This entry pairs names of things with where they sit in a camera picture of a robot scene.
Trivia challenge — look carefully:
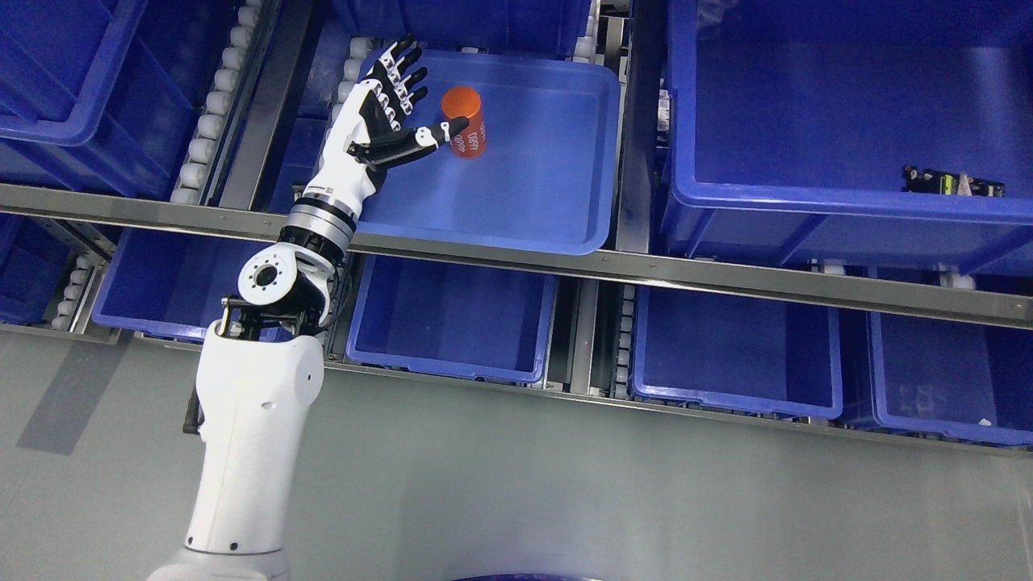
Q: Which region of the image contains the blue tray bin centre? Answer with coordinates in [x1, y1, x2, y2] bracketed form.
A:
[358, 49, 621, 255]

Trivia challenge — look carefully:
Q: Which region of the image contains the blue bin upper left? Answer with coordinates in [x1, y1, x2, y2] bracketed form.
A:
[1, 1, 239, 198]

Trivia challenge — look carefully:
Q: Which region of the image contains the blue bin lower centre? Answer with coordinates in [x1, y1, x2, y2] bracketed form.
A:
[345, 255, 558, 385]

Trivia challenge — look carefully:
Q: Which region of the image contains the black electronic component in bin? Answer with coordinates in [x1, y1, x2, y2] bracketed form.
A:
[901, 165, 1006, 198]

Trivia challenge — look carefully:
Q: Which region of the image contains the orange cylindrical capacitor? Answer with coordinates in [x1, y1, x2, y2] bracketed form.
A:
[441, 86, 487, 161]

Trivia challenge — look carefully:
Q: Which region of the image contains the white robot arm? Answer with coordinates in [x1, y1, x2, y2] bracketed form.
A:
[150, 179, 375, 580]

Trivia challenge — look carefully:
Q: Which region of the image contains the blue bin top centre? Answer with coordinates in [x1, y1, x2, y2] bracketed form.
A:
[331, 1, 592, 59]

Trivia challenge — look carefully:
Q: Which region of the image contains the white roller track left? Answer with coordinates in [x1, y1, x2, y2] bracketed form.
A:
[169, 1, 267, 205]

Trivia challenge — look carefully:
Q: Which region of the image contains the blue bin lower left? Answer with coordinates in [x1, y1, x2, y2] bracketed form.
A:
[91, 228, 269, 343]

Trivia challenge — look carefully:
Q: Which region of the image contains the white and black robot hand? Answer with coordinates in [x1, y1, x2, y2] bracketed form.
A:
[295, 36, 453, 219]

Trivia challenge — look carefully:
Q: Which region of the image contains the blue bin lower right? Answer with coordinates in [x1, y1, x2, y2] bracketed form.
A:
[629, 286, 843, 420]

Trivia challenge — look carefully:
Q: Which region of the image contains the large blue bin right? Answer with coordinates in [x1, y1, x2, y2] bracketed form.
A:
[653, 1, 1032, 277]

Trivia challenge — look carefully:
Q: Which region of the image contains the blue bin far right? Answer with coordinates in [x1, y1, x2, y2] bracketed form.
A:
[864, 313, 1032, 446]

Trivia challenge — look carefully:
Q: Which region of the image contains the blue bin far left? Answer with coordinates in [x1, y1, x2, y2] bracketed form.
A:
[1, 214, 71, 326]

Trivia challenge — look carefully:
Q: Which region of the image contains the steel shelf front rail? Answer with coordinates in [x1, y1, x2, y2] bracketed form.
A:
[1, 184, 1032, 330]

